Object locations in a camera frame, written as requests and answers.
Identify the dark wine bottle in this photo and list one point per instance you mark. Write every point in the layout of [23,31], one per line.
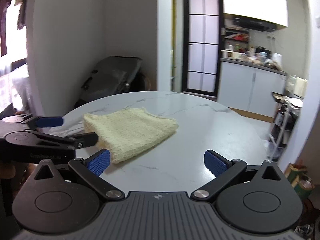
[279,118]

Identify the white rice cooker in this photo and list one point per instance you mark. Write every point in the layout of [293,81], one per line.
[230,54]

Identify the clear food bags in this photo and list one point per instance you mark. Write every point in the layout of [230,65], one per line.
[260,60]

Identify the white wall switch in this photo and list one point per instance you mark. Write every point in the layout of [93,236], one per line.
[318,20]

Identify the green paper bag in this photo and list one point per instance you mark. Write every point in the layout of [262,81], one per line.
[300,180]

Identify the white electric kettle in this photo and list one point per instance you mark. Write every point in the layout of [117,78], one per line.
[276,59]

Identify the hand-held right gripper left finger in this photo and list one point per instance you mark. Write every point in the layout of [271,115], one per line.
[100,162]

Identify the pale yellow towel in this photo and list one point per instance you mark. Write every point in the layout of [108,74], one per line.
[130,130]

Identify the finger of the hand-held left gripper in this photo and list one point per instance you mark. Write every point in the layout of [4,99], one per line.
[50,121]
[85,139]

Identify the white wall cabinet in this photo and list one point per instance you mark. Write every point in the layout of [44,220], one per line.
[255,0]

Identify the yellow wall strip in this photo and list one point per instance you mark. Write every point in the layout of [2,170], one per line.
[172,47]

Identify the white base cabinet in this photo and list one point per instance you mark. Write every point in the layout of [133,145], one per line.
[250,90]

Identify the patterned shoes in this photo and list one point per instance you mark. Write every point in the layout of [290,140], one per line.
[303,231]

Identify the dark hanging garment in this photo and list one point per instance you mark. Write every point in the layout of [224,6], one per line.
[22,7]
[5,22]

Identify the white rolling cart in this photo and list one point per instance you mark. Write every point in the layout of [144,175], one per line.
[282,130]

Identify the black kitchen rack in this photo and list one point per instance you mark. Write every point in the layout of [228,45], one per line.
[236,38]

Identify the black chair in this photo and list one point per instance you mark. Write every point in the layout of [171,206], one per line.
[146,82]

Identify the black-framed glass door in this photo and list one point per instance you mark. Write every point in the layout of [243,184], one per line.
[203,45]

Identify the grey backpack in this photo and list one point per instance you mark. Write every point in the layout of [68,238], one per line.
[110,80]

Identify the wall power sockets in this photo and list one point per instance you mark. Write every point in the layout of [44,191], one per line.
[271,38]

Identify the white crumpled plastic bag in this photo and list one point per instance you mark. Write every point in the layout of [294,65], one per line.
[268,150]

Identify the person's left hand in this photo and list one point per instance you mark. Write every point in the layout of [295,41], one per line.
[6,171]

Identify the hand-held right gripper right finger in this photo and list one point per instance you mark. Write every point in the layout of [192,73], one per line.
[215,163]

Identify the cream countertop appliance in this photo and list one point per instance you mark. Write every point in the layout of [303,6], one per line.
[301,87]

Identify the clear plastic bag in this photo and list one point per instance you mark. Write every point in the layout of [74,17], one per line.
[22,87]

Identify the black range hood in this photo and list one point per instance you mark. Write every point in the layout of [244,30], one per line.
[255,24]

